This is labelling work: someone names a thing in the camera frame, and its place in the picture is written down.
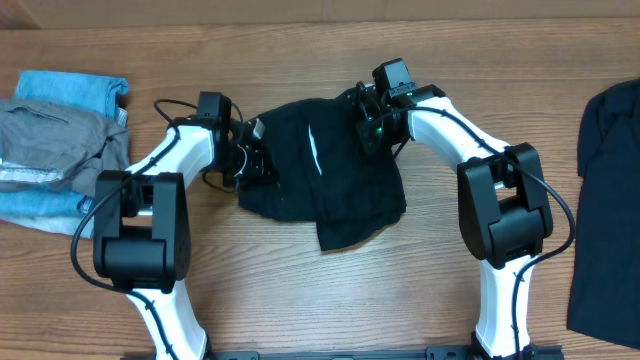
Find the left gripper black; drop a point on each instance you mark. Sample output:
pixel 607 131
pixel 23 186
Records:
pixel 261 169

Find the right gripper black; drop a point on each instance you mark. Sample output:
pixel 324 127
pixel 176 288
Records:
pixel 364 118

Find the black shorts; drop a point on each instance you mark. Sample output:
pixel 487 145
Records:
pixel 324 176

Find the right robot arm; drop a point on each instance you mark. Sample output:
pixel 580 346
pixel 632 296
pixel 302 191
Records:
pixel 503 208

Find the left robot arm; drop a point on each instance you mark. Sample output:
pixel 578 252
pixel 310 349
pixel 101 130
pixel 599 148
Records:
pixel 142 239

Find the folded blue jeans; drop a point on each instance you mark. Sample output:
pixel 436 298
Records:
pixel 61 211

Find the folded grey shorts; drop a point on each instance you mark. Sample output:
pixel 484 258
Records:
pixel 56 147

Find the dark navy garment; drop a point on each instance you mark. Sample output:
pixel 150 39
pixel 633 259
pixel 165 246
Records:
pixel 604 296

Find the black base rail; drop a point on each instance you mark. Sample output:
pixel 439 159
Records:
pixel 340 355

